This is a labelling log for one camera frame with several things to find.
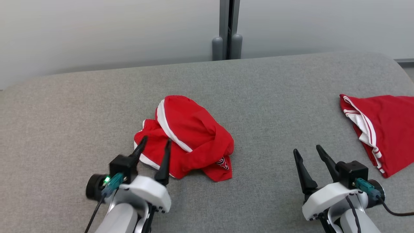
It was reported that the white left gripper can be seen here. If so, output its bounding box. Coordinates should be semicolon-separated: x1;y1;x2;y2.
120;136;172;214

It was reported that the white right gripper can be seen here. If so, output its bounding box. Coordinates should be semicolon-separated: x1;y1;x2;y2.
293;144;359;222

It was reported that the grey fabric sofa cushion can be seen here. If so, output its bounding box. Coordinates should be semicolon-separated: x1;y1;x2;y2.
0;51;414;233

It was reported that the left camera cable green plug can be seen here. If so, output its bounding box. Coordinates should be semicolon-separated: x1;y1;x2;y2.
84;173;125;233

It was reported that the camera cable green plug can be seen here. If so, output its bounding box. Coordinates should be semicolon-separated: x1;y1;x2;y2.
354;178;414;217
84;173;125;233

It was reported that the red Bulls basketball jersey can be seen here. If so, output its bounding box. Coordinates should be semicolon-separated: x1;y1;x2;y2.
339;94;414;179

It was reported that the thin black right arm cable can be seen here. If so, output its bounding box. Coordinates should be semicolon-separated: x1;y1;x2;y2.
345;195;362;233

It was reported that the right camera cable green plug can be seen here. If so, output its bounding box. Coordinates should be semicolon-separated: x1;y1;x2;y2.
354;178;414;217

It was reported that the grey rounded post cap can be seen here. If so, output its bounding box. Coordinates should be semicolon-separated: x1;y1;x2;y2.
212;36;224;61
231;33;243;60

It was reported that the grey partition post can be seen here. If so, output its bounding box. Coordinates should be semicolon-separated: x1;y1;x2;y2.
219;0;241;61

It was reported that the red shorts white stripe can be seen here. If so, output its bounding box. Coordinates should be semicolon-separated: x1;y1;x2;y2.
133;94;235;183

